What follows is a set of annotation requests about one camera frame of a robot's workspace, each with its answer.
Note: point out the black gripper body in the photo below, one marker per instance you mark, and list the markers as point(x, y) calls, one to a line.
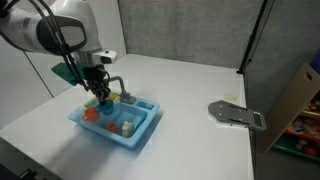
point(95, 78)

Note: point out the blue toy mug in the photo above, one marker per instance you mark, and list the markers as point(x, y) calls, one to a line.
point(107, 108)

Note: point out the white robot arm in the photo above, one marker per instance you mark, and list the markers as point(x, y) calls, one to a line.
point(50, 26)

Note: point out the orange toy mug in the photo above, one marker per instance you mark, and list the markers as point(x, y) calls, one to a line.
point(90, 114)

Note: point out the light blue toy sink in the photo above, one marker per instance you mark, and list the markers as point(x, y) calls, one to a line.
point(140, 130)

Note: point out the yellow toy dish rack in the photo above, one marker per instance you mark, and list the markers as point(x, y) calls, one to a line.
point(115, 97)

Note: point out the grey toy faucet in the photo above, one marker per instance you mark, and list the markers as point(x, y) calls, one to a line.
point(126, 97)

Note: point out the green plate on wrist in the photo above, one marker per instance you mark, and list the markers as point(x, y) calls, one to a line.
point(65, 73)

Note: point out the small orange toy cup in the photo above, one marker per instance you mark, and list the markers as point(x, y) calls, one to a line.
point(111, 127)

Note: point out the cream toy soap bottle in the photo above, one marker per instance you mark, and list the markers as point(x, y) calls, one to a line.
point(127, 129)

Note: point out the yellow tape piece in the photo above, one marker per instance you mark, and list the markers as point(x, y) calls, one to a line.
point(231, 97)

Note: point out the black vertical pole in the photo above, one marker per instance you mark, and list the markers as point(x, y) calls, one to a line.
point(255, 33)

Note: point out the toy storage shelf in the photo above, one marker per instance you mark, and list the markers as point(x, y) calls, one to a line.
point(296, 116)

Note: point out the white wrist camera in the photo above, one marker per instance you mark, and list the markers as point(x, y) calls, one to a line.
point(105, 56)

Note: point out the grey metal mount plate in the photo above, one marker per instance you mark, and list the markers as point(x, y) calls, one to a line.
point(236, 115)

